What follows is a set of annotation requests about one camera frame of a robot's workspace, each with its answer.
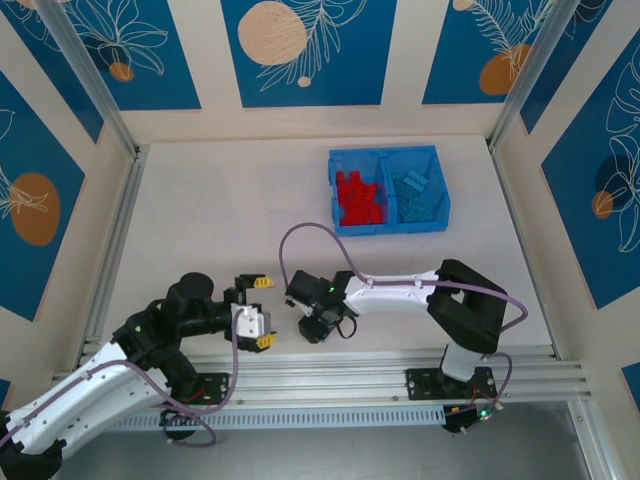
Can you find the aluminium frame post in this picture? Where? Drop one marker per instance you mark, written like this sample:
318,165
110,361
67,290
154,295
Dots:
587,450
86,65
537,65

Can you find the small circuit board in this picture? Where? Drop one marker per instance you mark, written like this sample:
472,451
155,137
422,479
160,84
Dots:
467,417
175,420

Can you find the blue floral wall panel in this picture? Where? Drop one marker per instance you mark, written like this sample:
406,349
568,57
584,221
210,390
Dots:
165,75
632,380
600,50
575,225
50,75
30,150
350,75
450,60

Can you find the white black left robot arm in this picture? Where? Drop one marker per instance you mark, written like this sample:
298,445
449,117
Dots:
110,405

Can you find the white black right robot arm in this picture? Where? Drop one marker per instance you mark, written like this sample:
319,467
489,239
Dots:
395,300

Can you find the blue two-compartment plastic bin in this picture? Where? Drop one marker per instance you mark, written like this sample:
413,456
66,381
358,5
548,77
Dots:
360,160

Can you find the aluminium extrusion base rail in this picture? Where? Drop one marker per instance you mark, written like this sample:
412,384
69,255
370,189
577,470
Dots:
320,375

